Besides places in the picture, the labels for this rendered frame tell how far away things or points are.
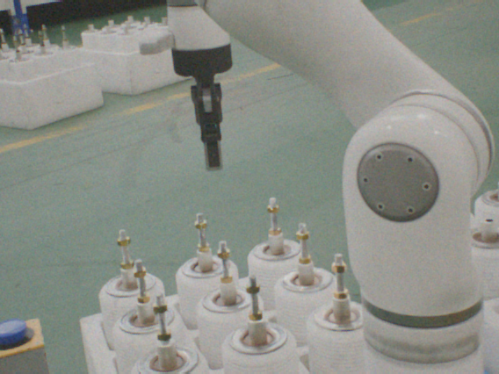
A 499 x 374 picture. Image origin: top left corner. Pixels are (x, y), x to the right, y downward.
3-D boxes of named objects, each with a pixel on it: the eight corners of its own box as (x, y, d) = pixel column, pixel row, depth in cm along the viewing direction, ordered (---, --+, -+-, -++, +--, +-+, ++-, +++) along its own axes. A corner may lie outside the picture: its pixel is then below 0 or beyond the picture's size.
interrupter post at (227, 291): (227, 307, 112) (226, 286, 111) (217, 302, 114) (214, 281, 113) (241, 301, 113) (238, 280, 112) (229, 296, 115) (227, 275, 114)
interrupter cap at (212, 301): (226, 320, 109) (225, 316, 108) (191, 304, 114) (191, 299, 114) (266, 299, 113) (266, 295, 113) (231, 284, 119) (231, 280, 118)
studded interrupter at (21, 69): (46, 103, 324) (32, 33, 315) (34, 109, 316) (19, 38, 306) (24, 103, 327) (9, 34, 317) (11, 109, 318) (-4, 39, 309)
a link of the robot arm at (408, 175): (463, 123, 52) (465, 356, 58) (500, 86, 60) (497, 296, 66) (329, 117, 57) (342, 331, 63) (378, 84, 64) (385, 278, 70)
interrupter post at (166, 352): (167, 373, 98) (163, 348, 97) (155, 366, 100) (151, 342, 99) (182, 363, 100) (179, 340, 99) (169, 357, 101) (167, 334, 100)
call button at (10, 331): (30, 345, 96) (27, 329, 95) (-6, 354, 94) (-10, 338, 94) (27, 329, 99) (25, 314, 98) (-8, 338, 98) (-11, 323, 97)
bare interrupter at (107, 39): (126, 73, 366) (119, 25, 358) (105, 76, 364) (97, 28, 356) (124, 69, 375) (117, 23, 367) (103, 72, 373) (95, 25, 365)
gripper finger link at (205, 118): (195, 94, 97) (200, 136, 101) (195, 101, 96) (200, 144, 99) (217, 91, 97) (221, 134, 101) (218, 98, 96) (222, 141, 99)
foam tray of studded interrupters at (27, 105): (104, 105, 342) (97, 62, 336) (29, 130, 313) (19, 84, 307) (43, 98, 365) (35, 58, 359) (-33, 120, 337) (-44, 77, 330)
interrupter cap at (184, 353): (162, 391, 95) (162, 385, 95) (125, 368, 100) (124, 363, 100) (212, 362, 99) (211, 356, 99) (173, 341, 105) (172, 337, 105)
